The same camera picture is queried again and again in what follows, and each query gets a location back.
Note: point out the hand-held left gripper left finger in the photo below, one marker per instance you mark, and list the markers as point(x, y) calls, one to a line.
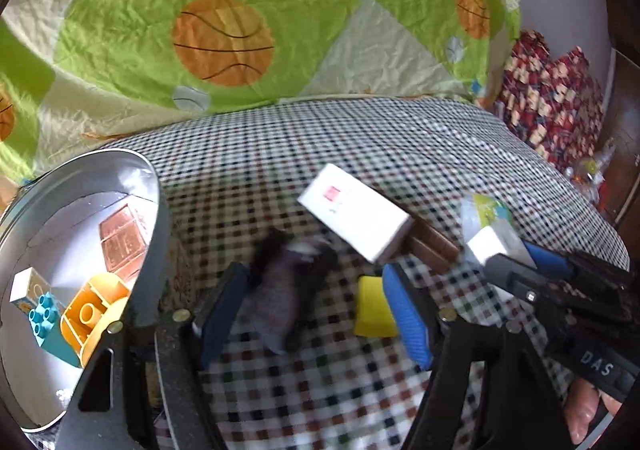
point(222, 320)

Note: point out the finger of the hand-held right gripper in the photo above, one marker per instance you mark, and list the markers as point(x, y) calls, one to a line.
point(520, 280)
point(547, 260)

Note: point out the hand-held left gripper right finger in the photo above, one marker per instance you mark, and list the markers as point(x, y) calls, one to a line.
point(407, 315)

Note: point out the clear white green packet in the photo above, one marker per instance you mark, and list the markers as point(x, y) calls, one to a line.
point(487, 230)

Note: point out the dark grey plush toy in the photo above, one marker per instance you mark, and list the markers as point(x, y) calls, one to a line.
point(285, 300)

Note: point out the brown chocolate bar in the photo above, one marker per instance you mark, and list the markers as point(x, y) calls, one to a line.
point(432, 245)

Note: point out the white cardboard box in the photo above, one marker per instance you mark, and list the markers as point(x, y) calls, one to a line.
point(350, 210)

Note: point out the yellow toy block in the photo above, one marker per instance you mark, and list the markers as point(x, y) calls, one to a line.
point(85, 315)

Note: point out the teal toy brick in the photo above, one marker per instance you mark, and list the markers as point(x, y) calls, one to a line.
point(45, 325)

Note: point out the round metal cookie tin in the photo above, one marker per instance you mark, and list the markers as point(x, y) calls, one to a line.
point(70, 220)

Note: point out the white toy block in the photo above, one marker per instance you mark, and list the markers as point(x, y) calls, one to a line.
point(27, 282)

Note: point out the person's right hand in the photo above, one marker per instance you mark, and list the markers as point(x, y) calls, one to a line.
point(582, 412)

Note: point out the flat yellow block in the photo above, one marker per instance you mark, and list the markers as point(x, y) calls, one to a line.
point(372, 310)

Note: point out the small yellow toy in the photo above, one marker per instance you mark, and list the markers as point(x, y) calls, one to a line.
point(590, 168)

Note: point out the brown wooden cabinet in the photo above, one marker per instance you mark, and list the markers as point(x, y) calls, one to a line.
point(622, 139)

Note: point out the red patterned pillows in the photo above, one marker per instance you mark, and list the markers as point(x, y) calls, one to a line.
point(545, 89)

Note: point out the checkered tablecloth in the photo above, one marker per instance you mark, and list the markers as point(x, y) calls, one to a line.
point(300, 154)

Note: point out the green basketball print bedsheet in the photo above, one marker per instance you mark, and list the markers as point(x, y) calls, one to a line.
point(300, 4)

